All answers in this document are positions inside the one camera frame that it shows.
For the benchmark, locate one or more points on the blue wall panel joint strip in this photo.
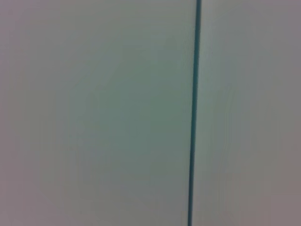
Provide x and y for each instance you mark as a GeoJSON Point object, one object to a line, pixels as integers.
{"type": "Point", "coordinates": [194, 113]}

